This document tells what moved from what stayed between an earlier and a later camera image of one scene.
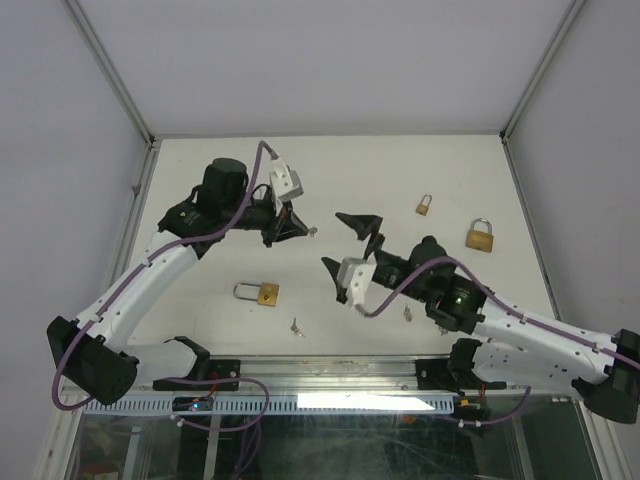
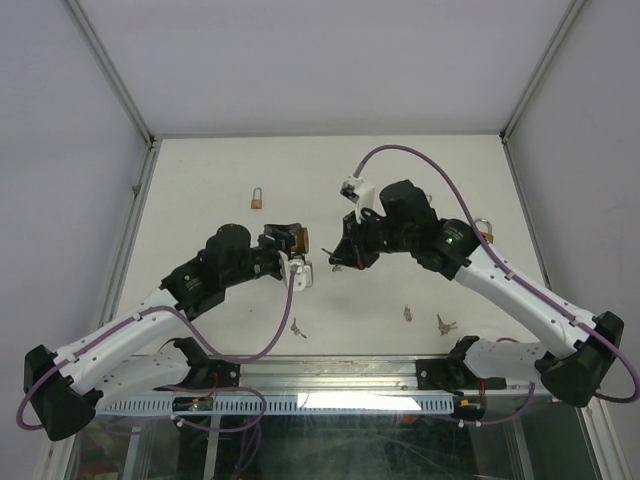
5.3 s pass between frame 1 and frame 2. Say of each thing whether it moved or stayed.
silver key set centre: stayed
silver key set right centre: stayed
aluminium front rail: stayed
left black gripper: moved
